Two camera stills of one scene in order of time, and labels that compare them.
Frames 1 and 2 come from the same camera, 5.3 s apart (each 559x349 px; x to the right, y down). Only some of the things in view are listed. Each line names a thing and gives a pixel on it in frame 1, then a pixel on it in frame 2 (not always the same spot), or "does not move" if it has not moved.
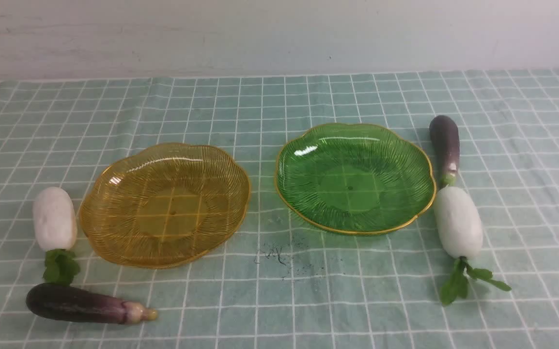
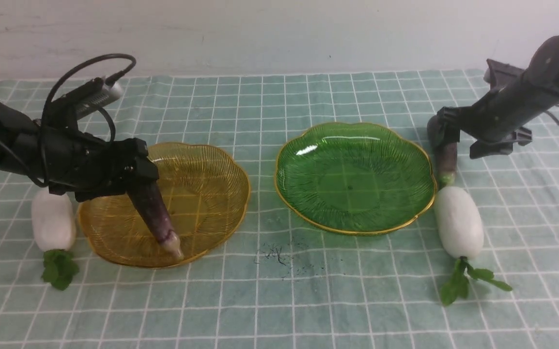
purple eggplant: [444, 132] does not move
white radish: [458, 224] does not move
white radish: [54, 221] does not move
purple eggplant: [65, 302] → [147, 194]
